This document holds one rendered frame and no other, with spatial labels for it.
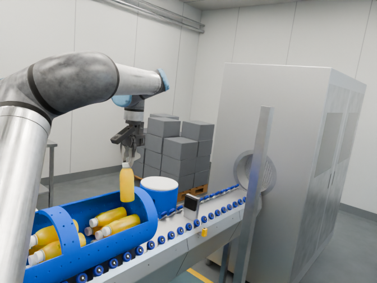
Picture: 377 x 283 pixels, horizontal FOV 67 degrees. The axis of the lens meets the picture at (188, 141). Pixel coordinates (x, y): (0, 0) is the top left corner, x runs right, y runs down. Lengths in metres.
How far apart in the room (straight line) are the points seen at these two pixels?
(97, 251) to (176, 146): 3.15
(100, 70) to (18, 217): 0.32
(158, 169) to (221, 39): 3.18
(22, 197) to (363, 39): 5.16
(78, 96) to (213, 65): 5.84
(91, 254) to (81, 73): 0.80
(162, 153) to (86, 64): 3.94
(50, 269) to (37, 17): 3.86
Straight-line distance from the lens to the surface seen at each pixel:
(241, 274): 1.98
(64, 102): 0.63
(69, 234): 1.18
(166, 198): 2.06
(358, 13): 5.46
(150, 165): 4.72
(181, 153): 4.22
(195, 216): 1.85
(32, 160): 0.57
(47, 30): 4.67
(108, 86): 0.65
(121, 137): 1.28
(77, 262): 1.22
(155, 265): 1.57
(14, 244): 0.51
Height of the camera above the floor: 1.76
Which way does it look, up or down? 11 degrees down
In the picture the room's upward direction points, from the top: 7 degrees clockwise
